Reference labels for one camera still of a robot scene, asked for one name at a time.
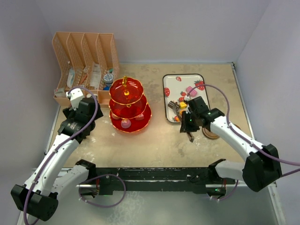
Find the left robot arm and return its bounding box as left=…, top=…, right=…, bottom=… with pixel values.
left=11, top=97, right=103, bottom=225

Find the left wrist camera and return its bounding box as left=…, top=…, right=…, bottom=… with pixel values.
left=66, top=87, right=84, bottom=111

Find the left brown round coaster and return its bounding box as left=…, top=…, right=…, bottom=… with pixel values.
left=202, top=127, right=219, bottom=140

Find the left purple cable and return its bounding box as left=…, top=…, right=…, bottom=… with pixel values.
left=23, top=86, right=99, bottom=225

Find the red three-tier cake stand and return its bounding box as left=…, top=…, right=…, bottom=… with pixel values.
left=109, top=76, right=152, bottom=133

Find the small carton box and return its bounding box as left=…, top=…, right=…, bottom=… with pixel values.
left=54, top=88, right=66, bottom=98

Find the chocolate cake slice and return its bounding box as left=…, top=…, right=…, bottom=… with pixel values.
left=167, top=101, right=180, bottom=109

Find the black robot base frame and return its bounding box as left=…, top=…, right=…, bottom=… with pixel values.
left=76, top=159, right=236, bottom=196

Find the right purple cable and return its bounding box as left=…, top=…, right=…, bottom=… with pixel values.
left=187, top=84, right=300, bottom=180

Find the pink heart cake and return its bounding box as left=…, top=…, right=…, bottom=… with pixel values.
left=135, top=113, right=144, bottom=120

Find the white blue tube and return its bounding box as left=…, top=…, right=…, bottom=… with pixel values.
left=67, top=67, right=75, bottom=88

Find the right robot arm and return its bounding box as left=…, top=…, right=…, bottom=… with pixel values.
left=180, top=97, right=282, bottom=192

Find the peach desk file organizer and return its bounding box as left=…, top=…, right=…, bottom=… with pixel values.
left=52, top=32, right=120, bottom=107

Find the white strawberry enamel tray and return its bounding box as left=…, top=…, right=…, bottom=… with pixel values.
left=163, top=74, right=209, bottom=123

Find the yellow cake slice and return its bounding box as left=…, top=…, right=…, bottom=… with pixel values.
left=179, top=101, right=188, bottom=110

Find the pink peach pastry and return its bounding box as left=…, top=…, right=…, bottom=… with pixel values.
left=111, top=113, right=120, bottom=120

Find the pink striped cake slice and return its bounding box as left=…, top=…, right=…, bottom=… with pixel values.
left=186, top=86, right=198, bottom=98

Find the purple cable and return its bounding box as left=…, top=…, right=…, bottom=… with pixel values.
left=23, top=86, right=99, bottom=225
left=187, top=84, right=300, bottom=180

